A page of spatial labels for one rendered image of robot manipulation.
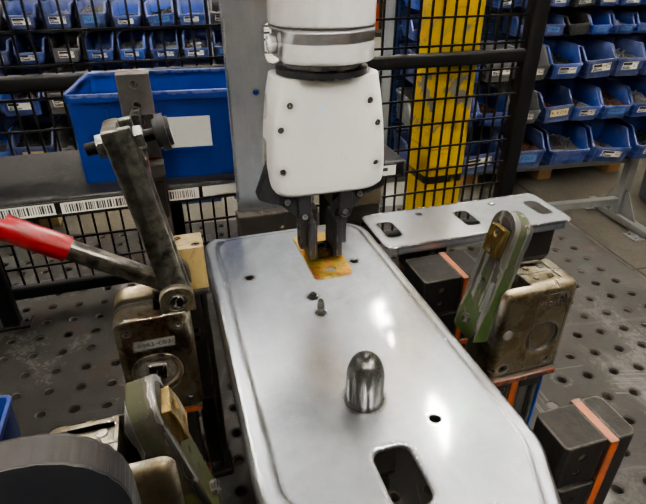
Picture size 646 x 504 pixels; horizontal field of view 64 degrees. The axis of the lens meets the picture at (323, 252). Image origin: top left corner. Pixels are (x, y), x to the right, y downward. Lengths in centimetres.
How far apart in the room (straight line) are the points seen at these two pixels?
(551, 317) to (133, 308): 41
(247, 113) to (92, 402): 53
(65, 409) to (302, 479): 60
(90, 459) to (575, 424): 39
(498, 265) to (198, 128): 48
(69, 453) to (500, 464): 31
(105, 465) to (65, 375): 81
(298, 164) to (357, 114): 6
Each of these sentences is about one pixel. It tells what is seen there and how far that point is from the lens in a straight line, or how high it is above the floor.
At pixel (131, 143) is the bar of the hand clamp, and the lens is 42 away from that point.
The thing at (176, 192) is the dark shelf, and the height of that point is 102.
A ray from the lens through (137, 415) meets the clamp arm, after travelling 32.
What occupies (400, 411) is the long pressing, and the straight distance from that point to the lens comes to 45.
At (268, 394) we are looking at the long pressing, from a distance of 46.
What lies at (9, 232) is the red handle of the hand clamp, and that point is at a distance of 46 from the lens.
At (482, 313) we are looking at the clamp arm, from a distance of 53.
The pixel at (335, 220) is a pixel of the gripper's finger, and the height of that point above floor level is 111.
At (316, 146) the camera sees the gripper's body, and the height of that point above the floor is 119.
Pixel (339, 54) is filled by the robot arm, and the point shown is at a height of 126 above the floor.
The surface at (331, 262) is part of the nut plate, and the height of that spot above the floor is 107.
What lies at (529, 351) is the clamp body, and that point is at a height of 96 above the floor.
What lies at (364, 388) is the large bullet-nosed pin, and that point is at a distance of 42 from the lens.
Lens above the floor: 133
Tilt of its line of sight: 30 degrees down
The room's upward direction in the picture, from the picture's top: straight up
